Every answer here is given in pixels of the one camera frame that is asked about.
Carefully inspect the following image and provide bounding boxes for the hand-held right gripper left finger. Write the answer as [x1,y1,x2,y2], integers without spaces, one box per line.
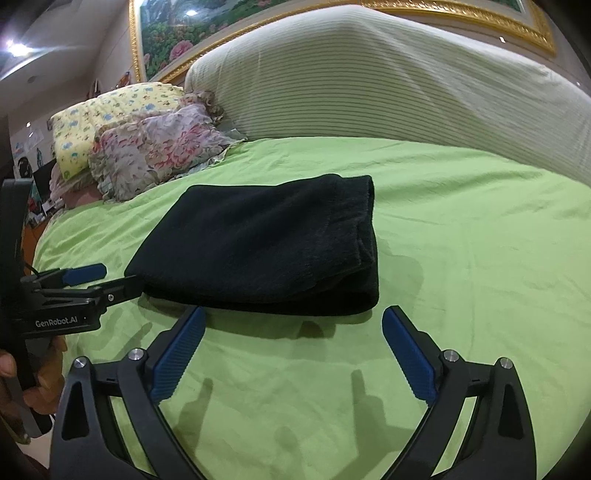
[50,305,207,480]

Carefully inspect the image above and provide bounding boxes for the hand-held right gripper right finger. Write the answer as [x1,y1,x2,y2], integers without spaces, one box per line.
[382,305,537,480]

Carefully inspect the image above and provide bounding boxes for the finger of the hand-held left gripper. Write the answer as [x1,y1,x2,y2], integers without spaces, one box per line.
[87,274,145,306]
[31,263,108,290]

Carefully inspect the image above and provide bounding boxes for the black pants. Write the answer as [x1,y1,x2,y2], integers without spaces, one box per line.
[124,174,380,318]

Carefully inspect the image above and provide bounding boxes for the person's left hand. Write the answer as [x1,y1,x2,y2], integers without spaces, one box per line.
[0,336,68,417]

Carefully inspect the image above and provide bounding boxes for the pink cloth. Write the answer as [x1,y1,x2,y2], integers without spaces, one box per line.
[49,164,103,209]

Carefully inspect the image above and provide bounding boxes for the green bed sheet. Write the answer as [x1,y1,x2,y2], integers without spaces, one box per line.
[32,136,591,480]

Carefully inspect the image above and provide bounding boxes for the floral ruffled pillow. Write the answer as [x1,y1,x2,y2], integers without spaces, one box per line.
[88,90,248,203]

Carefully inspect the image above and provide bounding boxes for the yellow printed pillow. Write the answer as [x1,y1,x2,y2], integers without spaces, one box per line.
[48,82,185,182]

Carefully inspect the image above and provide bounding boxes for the ceiling light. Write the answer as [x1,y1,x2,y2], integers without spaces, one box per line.
[4,38,34,60]

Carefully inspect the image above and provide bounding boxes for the gold framed landscape painting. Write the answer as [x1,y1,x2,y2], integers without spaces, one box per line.
[128,0,557,85]

